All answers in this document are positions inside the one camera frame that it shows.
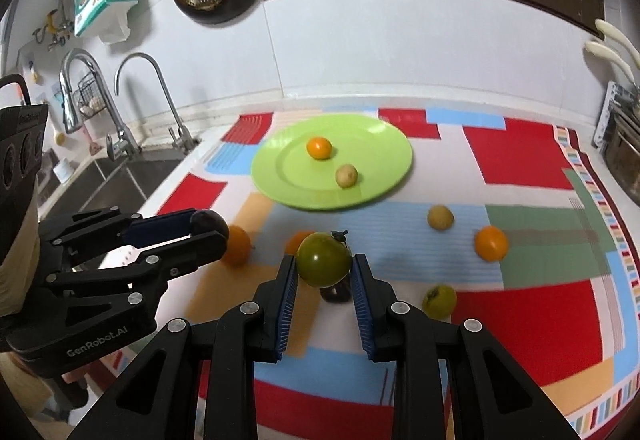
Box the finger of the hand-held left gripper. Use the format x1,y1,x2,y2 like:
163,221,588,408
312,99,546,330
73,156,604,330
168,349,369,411
42,230,231,316
39,207,201,266

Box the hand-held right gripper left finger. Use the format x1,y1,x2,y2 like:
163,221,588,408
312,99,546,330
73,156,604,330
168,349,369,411
67,255,301,440

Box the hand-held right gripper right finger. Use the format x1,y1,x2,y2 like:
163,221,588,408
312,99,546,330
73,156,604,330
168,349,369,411
350,252,556,440

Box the dark purple plum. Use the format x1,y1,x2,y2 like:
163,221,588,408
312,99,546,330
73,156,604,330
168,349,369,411
320,282,353,305
191,210,231,241

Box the orange tangerine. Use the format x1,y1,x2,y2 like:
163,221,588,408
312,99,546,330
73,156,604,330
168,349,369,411
474,226,510,263
220,225,252,267
284,230,316,257
306,136,333,161

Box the large green tomato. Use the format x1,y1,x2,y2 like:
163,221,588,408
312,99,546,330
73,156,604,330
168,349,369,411
296,230,353,288

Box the small green tomato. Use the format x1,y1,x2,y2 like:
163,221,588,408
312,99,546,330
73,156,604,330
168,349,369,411
422,285,457,320

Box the tan round longan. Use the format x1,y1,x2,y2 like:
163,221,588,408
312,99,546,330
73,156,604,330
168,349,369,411
335,164,359,189
427,205,455,232

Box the green plate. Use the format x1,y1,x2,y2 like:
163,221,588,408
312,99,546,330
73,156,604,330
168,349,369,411
250,115,415,212

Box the steel kitchen sink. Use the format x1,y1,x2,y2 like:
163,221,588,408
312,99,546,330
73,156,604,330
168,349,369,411
35,155,186,271

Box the thin gooseneck faucet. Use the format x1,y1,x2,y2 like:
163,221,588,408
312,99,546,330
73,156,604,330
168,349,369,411
116,52,196,153

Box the large chrome faucet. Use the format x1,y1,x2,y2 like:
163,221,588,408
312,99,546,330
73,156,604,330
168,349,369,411
60,48,143,156

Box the colourful patchwork table cloth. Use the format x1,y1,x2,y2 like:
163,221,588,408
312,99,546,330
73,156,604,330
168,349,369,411
155,107,633,440

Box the steel cooking pot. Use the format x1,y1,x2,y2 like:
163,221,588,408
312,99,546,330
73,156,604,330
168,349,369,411
602,110,640,203

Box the white dish rack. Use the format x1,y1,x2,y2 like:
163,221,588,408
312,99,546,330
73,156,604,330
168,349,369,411
592,82,631,148

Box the black wire basket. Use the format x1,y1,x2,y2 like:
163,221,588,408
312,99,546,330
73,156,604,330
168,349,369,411
75,72,108,118

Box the yellow wall taps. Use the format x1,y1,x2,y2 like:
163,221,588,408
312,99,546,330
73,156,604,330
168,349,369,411
32,0,73,51

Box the white pan handle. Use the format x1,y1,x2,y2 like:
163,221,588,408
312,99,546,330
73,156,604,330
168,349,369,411
585,40,638,83
595,19,640,66

